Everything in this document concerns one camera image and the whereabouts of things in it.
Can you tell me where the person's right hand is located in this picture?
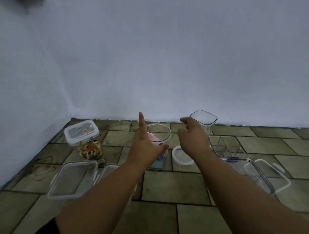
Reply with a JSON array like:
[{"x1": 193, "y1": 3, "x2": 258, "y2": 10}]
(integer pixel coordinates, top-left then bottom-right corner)
[{"x1": 177, "y1": 117, "x2": 213, "y2": 158}]

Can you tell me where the person's left hand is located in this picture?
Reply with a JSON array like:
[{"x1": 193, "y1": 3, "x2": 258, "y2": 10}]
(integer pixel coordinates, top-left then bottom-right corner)
[{"x1": 127, "y1": 112, "x2": 169, "y2": 169}]

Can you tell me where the person's left forearm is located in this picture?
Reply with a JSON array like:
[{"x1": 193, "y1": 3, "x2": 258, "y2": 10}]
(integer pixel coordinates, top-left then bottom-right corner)
[{"x1": 55, "y1": 160, "x2": 155, "y2": 234}]

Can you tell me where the person's right forearm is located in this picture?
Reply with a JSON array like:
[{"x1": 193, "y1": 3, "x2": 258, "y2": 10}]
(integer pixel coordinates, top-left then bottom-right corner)
[{"x1": 192, "y1": 150, "x2": 309, "y2": 234}]

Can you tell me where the pink sheet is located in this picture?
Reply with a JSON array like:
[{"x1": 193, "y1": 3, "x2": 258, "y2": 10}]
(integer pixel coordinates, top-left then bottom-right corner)
[{"x1": 147, "y1": 132, "x2": 162, "y2": 147}]

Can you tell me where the light blue sheet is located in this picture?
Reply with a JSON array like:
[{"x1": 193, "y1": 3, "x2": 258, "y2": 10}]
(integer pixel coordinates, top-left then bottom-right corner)
[{"x1": 149, "y1": 158, "x2": 166, "y2": 170}]

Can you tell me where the round clear plastic container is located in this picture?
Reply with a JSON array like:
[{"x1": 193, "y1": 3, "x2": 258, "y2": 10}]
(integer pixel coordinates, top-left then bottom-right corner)
[{"x1": 144, "y1": 123, "x2": 172, "y2": 171}]

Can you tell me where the round white-rimmed lid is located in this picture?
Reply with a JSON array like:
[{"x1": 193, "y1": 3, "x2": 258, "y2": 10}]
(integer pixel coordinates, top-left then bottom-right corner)
[{"x1": 172, "y1": 145, "x2": 195, "y2": 166}]

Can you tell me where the tall square clear container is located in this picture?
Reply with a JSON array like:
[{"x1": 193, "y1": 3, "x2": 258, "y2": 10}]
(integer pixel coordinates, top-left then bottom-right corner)
[{"x1": 190, "y1": 110, "x2": 218, "y2": 138}]

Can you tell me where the clear divided plastic container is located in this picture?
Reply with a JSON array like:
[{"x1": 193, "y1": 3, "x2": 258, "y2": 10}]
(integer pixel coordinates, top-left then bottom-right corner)
[{"x1": 208, "y1": 135, "x2": 242, "y2": 160}]

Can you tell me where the clear rectangular plastic container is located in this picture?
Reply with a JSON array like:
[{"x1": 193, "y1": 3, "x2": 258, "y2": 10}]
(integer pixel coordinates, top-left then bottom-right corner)
[
  {"x1": 47, "y1": 160, "x2": 99, "y2": 200},
  {"x1": 96, "y1": 164, "x2": 138, "y2": 208}
]

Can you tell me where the tall jar with white clip lid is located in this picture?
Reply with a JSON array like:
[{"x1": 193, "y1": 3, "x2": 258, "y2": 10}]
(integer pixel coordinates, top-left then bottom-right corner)
[{"x1": 64, "y1": 120, "x2": 107, "y2": 167}]

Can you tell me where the clear container with dark rim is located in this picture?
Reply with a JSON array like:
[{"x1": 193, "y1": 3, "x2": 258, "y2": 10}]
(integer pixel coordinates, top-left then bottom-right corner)
[{"x1": 221, "y1": 156, "x2": 276, "y2": 195}]

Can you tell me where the clear lid with white clips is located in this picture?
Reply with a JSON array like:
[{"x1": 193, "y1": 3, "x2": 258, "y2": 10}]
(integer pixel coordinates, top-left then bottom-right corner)
[{"x1": 251, "y1": 159, "x2": 292, "y2": 195}]

